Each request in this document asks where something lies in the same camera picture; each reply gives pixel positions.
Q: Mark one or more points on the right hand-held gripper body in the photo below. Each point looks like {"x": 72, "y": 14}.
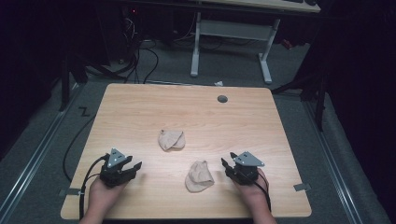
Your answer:
{"x": 246, "y": 172}

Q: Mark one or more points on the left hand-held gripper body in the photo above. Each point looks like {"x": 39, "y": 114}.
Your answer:
{"x": 112, "y": 175}

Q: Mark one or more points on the beige sock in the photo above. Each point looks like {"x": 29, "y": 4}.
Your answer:
{"x": 198, "y": 178}
{"x": 170, "y": 140}

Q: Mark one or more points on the person's left hand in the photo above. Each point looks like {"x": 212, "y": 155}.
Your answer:
{"x": 102, "y": 193}

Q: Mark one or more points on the person's right hand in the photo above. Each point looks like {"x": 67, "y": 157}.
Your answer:
{"x": 255, "y": 193}

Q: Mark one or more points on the grey tape piece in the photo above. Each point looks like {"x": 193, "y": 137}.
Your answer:
{"x": 71, "y": 192}
{"x": 302, "y": 187}

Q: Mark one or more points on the white paper scrap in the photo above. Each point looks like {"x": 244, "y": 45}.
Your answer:
{"x": 219, "y": 83}

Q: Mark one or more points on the black metal stand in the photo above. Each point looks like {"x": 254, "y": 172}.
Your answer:
{"x": 64, "y": 84}
{"x": 317, "y": 93}

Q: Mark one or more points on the white-legged desk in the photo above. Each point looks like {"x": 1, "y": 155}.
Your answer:
{"x": 233, "y": 29}

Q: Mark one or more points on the metal floor rail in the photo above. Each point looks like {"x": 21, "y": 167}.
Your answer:
{"x": 34, "y": 158}
{"x": 336, "y": 168}

